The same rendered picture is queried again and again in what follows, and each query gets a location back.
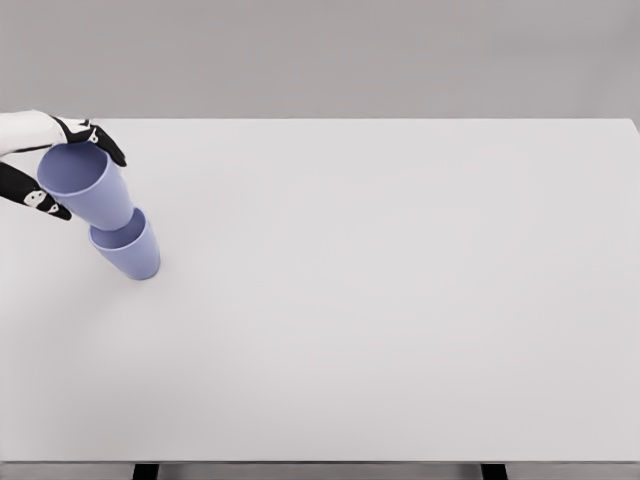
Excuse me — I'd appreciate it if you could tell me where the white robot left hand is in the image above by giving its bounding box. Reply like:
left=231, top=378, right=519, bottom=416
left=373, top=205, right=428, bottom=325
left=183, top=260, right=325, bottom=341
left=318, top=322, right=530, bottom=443
left=0, top=110, right=128, bottom=223

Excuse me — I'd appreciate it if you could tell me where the lilac plastic cup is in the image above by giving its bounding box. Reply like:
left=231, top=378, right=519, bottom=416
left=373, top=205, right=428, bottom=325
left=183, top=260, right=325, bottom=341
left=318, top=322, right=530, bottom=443
left=36, top=142, right=137, bottom=232
left=88, top=207, right=162, bottom=282

